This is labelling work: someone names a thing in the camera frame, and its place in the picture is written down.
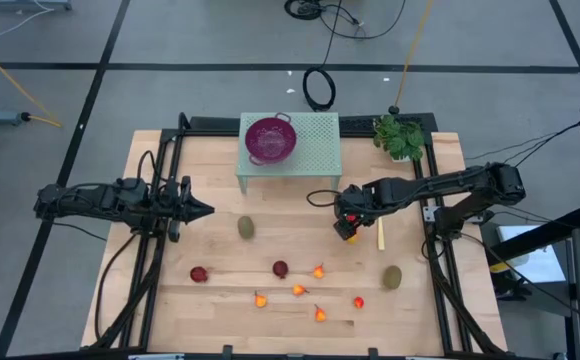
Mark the grey flat floor base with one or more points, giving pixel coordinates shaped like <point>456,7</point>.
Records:
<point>25,4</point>

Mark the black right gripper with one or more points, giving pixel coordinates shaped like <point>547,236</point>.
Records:
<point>360,202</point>

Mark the purple plastic colander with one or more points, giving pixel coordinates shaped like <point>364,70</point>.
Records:
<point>270,140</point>

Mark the green perforated metal shelf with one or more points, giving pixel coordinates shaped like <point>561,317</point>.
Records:
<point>320,150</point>

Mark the white blue sheet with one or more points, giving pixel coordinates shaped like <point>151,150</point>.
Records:
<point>540,265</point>

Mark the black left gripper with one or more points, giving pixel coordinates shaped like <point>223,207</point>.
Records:
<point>177,210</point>

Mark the red orange mango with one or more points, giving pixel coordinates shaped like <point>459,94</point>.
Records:
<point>353,239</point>

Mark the brown kiwi fruit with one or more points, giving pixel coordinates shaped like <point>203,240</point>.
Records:
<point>245,227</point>
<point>392,277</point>

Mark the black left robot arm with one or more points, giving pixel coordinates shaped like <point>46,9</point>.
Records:
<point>95,202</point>

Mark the small red apple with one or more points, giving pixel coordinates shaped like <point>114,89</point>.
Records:
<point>358,302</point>

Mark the black diagonal support beam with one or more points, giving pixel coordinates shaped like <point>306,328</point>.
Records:
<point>560,227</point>

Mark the black metal table frame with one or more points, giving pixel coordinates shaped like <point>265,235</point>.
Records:
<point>205,123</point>

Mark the small orange yellow pear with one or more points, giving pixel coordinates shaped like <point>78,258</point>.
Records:
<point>298,290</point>
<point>320,314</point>
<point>260,301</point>
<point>319,272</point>

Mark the dark red pomegranate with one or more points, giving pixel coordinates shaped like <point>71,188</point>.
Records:
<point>280,269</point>
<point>198,274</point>

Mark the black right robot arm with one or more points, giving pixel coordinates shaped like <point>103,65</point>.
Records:
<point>445,187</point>

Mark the green plant in white pot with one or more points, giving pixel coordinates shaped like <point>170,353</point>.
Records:
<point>399,140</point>

